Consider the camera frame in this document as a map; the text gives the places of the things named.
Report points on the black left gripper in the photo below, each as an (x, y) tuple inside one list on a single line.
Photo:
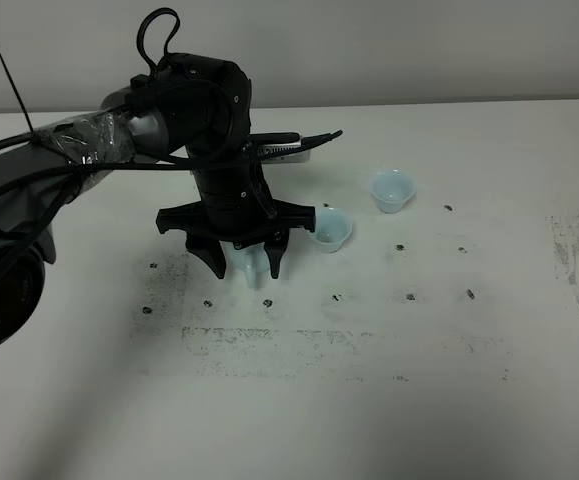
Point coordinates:
[(235, 205)]

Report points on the light blue porcelain teapot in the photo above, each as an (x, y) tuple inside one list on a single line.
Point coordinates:
[(252, 261)]

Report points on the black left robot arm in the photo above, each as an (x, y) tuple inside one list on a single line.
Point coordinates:
[(188, 113)]

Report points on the near light blue teacup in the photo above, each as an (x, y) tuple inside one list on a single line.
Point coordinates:
[(333, 227)]

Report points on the light blue teacup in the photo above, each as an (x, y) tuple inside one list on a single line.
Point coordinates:
[(333, 227), (391, 190)]

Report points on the far light blue teacup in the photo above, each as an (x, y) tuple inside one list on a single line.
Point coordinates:
[(391, 190)]

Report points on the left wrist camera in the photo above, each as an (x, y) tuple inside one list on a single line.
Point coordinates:
[(285, 147)]

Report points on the black cable tie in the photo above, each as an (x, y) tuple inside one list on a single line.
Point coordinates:
[(17, 95)]

